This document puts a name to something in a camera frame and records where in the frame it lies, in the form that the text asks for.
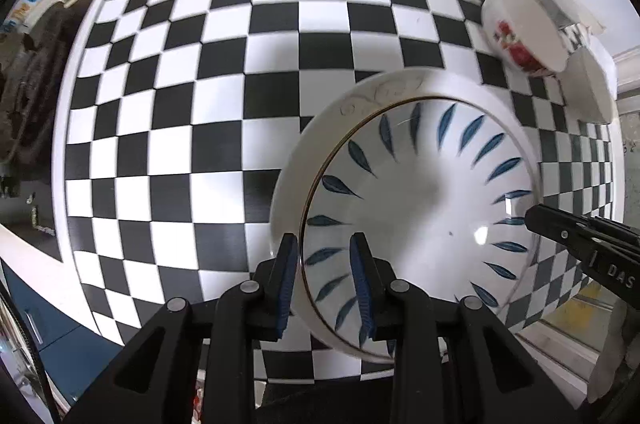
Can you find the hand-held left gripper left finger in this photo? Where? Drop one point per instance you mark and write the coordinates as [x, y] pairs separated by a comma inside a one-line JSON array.
[[287, 284]]

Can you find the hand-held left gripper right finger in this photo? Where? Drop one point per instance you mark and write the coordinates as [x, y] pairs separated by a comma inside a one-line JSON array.
[[362, 284]]

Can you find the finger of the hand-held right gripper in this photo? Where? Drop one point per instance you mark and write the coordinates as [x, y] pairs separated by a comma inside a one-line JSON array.
[[560, 224]]

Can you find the blue leaf pattern plate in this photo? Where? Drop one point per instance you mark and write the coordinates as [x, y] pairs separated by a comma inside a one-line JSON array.
[[425, 184]]

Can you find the plain white bowl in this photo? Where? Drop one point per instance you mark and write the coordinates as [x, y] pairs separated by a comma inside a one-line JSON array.
[[590, 89]]

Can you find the red flower bowl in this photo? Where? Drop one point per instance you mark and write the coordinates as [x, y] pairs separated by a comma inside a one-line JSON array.
[[520, 19]]

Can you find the black white checkered mat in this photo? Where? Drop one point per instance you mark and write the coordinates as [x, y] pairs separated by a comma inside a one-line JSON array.
[[200, 104]]

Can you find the blue kitchen cabinet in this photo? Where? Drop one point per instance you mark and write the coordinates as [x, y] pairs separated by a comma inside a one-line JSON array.
[[55, 329]]

